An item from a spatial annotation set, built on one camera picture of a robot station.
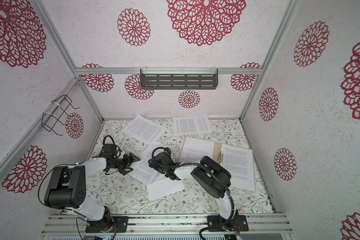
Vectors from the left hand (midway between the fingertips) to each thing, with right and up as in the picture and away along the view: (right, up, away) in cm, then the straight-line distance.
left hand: (137, 166), depth 92 cm
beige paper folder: (+52, +9, +9) cm, 53 cm away
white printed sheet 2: (+3, -2, 0) cm, 4 cm away
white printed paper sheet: (+37, +9, +10) cm, 39 cm away
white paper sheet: (+18, -11, -7) cm, 22 cm away
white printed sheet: (+32, +27, +24) cm, 48 cm away
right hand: (+8, +4, -2) cm, 9 cm away
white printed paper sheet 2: (+65, +2, +5) cm, 65 cm away
